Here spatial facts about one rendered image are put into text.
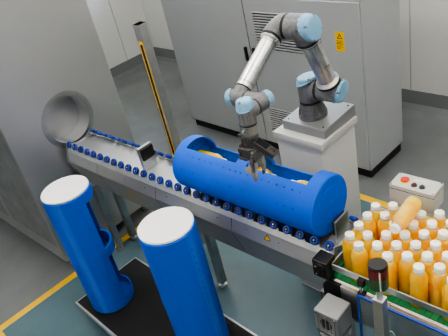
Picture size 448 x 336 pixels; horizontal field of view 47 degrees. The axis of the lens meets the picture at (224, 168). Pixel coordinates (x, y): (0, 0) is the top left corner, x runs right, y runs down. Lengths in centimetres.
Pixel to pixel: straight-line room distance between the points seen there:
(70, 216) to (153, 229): 67
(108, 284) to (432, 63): 339
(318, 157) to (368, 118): 140
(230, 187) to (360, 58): 171
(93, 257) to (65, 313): 80
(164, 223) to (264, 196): 51
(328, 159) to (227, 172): 56
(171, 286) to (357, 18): 216
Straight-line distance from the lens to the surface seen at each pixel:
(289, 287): 348
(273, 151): 212
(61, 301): 398
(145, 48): 319
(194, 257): 250
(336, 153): 276
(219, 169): 248
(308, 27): 227
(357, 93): 394
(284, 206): 226
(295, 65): 418
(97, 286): 333
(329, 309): 218
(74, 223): 304
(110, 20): 748
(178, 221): 248
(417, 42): 508
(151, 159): 317
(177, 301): 264
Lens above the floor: 250
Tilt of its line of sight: 32 degrees down
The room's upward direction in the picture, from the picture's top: 14 degrees counter-clockwise
